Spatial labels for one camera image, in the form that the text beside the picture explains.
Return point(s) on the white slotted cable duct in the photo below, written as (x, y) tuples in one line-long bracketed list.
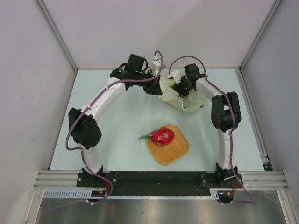
[(93, 194)]

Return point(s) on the woven bamboo tray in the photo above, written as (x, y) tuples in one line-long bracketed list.
[(173, 151)]

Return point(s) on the red fake dragon fruit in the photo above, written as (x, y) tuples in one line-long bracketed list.
[(162, 136)]

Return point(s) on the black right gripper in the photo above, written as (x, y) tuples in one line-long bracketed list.
[(179, 89)]

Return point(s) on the translucent pale green plastic bag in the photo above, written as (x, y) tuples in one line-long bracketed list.
[(193, 102)]

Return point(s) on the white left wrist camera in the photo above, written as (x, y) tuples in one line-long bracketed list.
[(156, 66)]

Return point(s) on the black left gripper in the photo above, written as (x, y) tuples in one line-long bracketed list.
[(154, 88)]

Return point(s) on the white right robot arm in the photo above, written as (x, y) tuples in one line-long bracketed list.
[(225, 117)]

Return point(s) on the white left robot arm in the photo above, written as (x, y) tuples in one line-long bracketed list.
[(83, 122)]

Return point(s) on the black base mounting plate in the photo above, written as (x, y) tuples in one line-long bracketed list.
[(158, 183)]

